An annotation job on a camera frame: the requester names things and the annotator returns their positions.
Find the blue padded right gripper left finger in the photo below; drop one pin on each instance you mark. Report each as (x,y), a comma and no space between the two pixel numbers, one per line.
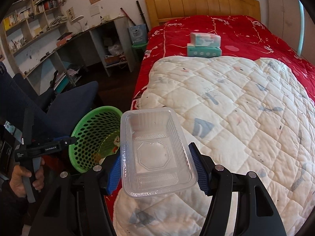
(114,175)

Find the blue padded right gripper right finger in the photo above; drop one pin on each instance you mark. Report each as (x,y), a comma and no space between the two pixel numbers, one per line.
(201,168)

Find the red silver wrapper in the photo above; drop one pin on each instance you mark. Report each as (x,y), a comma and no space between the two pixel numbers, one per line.
(114,144)

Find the clear rectangular plastic tray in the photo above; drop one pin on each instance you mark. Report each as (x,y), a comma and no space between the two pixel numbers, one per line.
(155,158)

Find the green plastic mesh trash basket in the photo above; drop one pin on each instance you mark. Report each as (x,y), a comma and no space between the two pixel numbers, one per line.
(93,132)

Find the person left hand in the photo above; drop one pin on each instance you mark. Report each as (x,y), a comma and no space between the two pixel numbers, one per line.
(19,172)

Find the dark blue chair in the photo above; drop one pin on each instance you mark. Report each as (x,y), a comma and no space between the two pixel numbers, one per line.
(63,114)

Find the white quilted blanket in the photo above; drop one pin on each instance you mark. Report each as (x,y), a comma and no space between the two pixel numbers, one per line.
(179,213)

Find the green plastic stool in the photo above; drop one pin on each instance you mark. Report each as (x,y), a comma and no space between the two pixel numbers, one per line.
(139,51)

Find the white tissue pack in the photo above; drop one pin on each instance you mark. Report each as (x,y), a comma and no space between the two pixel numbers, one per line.
(205,39)

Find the grey desk shelf unit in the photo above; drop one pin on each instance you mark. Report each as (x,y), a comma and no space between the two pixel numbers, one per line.
(108,43)

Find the red bed cover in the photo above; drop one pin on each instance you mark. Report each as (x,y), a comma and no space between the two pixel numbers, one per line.
(221,34)

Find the white desk lamp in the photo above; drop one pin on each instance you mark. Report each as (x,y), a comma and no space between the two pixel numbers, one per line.
(77,20)

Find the wooden headboard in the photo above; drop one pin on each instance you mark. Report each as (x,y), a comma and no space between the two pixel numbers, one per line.
(161,11)

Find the white wardrobe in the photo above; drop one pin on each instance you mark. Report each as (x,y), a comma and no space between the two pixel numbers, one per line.
(285,22)

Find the wall bookshelf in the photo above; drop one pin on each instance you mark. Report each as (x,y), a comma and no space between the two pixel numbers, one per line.
(29,20)

